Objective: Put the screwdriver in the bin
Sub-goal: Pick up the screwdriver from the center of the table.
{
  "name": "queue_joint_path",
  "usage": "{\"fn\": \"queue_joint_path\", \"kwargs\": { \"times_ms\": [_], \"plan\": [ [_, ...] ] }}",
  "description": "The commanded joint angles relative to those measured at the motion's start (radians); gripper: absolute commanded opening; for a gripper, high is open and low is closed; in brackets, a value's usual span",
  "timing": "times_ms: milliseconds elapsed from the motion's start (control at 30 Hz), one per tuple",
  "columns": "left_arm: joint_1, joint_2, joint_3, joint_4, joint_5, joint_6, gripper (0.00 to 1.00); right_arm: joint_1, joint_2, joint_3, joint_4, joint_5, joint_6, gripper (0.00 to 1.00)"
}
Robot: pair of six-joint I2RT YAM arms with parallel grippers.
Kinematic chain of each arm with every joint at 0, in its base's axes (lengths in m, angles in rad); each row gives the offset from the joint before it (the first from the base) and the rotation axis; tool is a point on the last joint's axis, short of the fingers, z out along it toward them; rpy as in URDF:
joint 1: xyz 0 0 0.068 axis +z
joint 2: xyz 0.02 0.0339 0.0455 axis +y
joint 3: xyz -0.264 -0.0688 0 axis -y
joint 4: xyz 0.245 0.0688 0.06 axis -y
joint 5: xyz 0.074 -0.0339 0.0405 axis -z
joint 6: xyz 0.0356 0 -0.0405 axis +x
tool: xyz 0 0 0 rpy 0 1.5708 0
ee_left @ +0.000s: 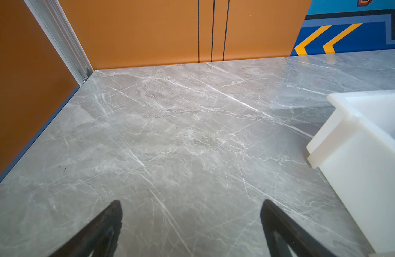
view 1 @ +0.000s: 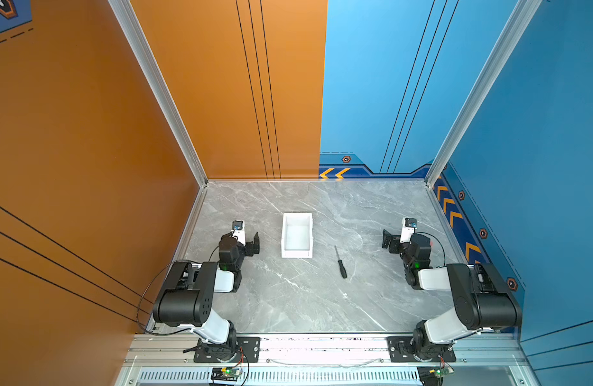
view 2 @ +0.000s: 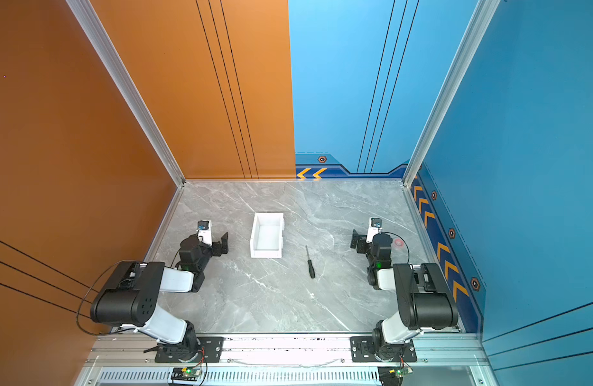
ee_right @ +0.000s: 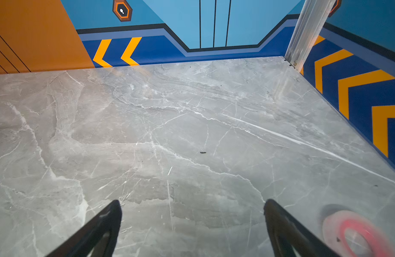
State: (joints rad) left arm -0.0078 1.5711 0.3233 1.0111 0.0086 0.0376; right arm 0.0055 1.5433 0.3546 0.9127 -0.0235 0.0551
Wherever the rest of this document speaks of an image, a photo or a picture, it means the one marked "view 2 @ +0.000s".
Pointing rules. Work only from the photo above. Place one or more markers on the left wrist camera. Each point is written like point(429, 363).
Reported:
point(204, 230)

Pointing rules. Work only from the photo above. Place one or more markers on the white plastic bin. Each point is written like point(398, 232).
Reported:
point(267, 236)

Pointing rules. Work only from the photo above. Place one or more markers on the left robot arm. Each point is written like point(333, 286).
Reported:
point(129, 299)

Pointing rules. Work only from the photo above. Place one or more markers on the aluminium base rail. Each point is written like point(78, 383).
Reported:
point(289, 359)

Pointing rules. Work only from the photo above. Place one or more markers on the left green circuit board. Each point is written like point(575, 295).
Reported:
point(186, 376)

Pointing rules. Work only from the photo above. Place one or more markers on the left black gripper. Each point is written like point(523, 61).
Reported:
point(217, 245)

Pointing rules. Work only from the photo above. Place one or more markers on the right green circuit board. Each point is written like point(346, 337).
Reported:
point(393, 376)

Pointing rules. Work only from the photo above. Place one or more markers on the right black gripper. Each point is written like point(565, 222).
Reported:
point(361, 244)

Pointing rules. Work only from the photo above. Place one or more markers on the black handle screwdriver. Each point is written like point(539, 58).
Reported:
point(312, 272)

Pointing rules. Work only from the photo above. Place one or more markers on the green circuit board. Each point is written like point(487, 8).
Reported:
point(393, 376)
point(186, 376)

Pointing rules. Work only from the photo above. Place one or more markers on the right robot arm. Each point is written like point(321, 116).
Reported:
point(424, 302)

